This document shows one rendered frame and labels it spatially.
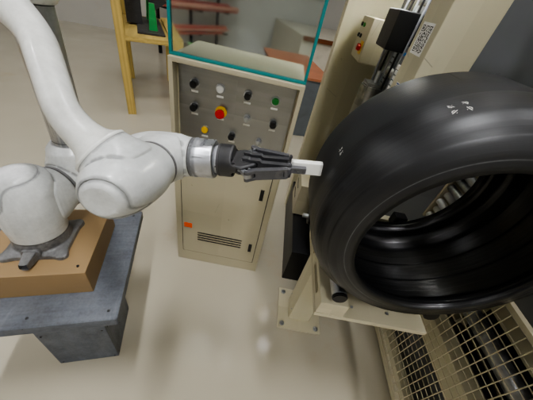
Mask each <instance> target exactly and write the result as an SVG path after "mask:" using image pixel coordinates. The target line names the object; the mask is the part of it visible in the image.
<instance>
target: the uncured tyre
mask: <svg viewBox="0 0 533 400"><path fill-rule="evenodd" d="M449 73H451V74H452V75H455V76H457V77H459V78H460V79H462V80H464V81H465V82H463V81H461V80H460V79H457V78H455V77H454V76H452V75H450V74H448V73H442V74H435V75H427V76H424V77H420V78H417V79H412V80H409V81H407V82H404V83H400V84H398V85H396V86H394V87H390V88H389V89H387V90H384V91H382V92H381V93H379V94H377V95H375V96H373V97H372V98H370V99H369V100H367V101H366V102H364V103H363V104H362V105H360V106H359V107H357V108H356V109H355V110H353V111H352V112H351V113H350V114H348V115H347V116H346V117H345V118H344V119H343V120H342V121H341V122H340V123H339V124H338V125H337V126H336V128H335V129H334V130H333V131H332V133H331V134H330V135H329V137H328V139H327V140H326V141H325V142H324V144H323V146H322V148H321V150H320V151H319V154H318V156H317V158H316V160H315V161H320V162H323V168H322V172H321V176H318V175H310V179H309V214H310V229H311V240H312V244H313V249H314V252H315V254H316V257H317V259H318V261H319V263H320V265H321V267H322V269H323V270H324V272H325V273H326V275H327V276H328V277H329V278H330V279H331V280H332V281H333V282H334V283H335V284H337V285H338V286H339V287H341V288H342V289H344V290H345V291H347V292H348V293H350V294H352V295H353V296H355V297H356V298H358V299H359V300H361V301H363V302H365V303H368V304H370V305H372V306H376V307H378V308H381V309H384V310H390V311H394V312H398V313H410V314H422V315H440V314H453V313H466V312H471V311H476V310H484V309H488V308H492V307H495V306H501V305H503V304H507V303H510V302H514V301H517V300H520V299H522V298H526V297H528V296H531V295H533V88H531V87H528V86H526V85H523V84H522V83H518V82H516V81H514V80H511V79H508V78H505V77H503V76H499V75H494V74H489V73H484V72H474V71H460V72H449ZM466 100H471V101H473V102H474V104H475V105H476V106H477V108H478V109H479V110H476V111H472V112H468V113H462V114H459V115H455V116H453V117H450V116H449V115H448V114H447V112H446V111H445V109H444V108H443V107H442V106H446V105H450V104H453V103H456V102H462V101H466ZM343 144H345V147H346V151H345V152H344V153H343V154H342V155H341V156H340V157H339V158H337V155H336V152H337V151H338V149H339V148H340V147H341V146H342V145H343ZM478 176H479V177H478ZM473 177H478V179H477V180H476V182H475V183H474V184H473V186H472V187H471V188H470V189H469V190H468V191H467V192H466V193H465V194H464V195H463V196H462V197H461V198H459V199H458V200H456V201H455V202H453V203H452V204H450V205H449V206H447V207H446V208H444V209H442V210H440V211H438V212H436V213H433V214H431V215H428V216H426V217H422V218H419V219H416V220H411V221H402V222H384V221H378V220H379V219H380V218H381V217H383V216H384V215H385V214H387V213H388V212H389V211H390V210H392V209H393V208H395V207H397V206H399V205H400V204H401V203H403V202H405V201H407V200H409V199H410V198H413V197H415V196H417V195H418V194H421V193H423V192H425V191H427V190H430V189H433V188H436V187H439V186H442V185H444V184H448V183H452V182H455V181H459V180H462V179H468V178H473Z"/></svg>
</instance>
